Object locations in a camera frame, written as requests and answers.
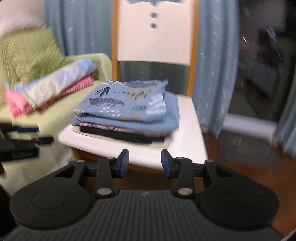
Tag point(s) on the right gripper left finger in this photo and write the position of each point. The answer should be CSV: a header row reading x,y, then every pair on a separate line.
x,y
108,169

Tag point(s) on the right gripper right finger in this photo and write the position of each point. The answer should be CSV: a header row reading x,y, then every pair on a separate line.
x,y
181,169

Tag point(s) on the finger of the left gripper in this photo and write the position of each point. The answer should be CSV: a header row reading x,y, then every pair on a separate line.
x,y
39,141
9,127

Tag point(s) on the blue patterned garment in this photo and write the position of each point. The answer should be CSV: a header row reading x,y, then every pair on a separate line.
x,y
140,105

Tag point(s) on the folded pink and pastel clothes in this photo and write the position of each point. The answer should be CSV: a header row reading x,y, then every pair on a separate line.
x,y
42,92

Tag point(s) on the folded dark clothes stack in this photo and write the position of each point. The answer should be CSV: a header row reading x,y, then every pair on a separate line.
x,y
123,134

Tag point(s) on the yellow-green sofa cover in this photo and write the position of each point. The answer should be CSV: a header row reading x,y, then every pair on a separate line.
x,y
51,121

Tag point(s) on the green textured pillow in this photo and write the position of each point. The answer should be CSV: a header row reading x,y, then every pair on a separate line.
x,y
30,54

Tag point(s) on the blue curtain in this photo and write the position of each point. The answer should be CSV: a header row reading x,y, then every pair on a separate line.
x,y
84,27

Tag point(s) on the white wooden chair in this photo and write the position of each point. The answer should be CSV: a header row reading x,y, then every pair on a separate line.
x,y
153,40

